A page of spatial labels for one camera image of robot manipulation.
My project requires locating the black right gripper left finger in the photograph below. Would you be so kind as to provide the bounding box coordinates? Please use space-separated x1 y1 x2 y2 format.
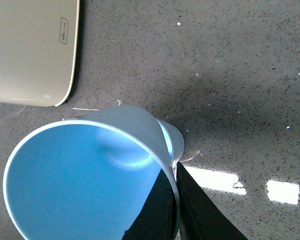
122 170 177 240

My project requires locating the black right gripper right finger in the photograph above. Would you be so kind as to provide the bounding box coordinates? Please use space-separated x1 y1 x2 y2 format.
176 162 247 240

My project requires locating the blue cup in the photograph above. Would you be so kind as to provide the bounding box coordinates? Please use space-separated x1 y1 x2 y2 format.
3 105 180 240
157 119 185 166

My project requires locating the cream white toaster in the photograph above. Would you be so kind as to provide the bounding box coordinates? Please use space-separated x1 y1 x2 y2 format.
0 0 80 107

